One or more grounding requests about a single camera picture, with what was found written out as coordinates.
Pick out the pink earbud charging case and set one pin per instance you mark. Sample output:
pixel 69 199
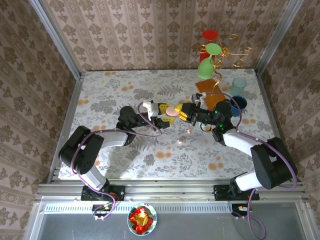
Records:
pixel 172 111

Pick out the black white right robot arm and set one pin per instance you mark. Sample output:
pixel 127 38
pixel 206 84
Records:
pixel 272 162

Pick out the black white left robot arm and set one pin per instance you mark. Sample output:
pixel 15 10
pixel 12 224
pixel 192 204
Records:
pixel 80 150

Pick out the dark blue mug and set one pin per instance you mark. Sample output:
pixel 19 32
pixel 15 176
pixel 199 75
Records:
pixel 241 102

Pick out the translucent teal cup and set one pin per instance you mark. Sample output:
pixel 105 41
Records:
pixel 238 86

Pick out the green plastic wine glass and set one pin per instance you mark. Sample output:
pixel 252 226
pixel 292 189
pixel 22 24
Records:
pixel 205 70

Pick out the red plastic wine glass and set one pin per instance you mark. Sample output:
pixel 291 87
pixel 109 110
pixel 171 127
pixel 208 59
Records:
pixel 209 34

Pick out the red gold foil candies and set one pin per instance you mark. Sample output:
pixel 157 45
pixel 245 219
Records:
pixel 140 217

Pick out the glass bowl blue rim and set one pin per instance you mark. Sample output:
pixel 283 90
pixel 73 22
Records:
pixel 154 218

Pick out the grey metal shelf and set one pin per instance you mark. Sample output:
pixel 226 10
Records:
pixel 200 225

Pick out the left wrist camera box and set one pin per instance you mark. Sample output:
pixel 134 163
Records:
pixel 150 110

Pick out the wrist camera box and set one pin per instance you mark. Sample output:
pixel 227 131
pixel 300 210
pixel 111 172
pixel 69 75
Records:
pixel 150 110
pixel 198 97

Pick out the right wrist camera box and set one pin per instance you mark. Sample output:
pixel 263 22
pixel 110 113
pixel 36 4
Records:
pixel 198 97

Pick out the aluminium side rail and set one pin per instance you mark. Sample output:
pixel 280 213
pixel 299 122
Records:
pixel 72 105
pixel 273 120

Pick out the wide aluminium frame rail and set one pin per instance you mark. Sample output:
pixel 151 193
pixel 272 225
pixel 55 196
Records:
pixel 170 190

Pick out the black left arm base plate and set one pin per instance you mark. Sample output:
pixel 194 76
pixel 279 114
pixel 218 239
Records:
pixel 117 192

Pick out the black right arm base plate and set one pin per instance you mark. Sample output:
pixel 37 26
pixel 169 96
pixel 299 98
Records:
pixel 220 192

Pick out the aluminium frame post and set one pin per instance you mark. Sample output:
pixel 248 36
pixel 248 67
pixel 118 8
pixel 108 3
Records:
pixel 55 37
pixel 277 37

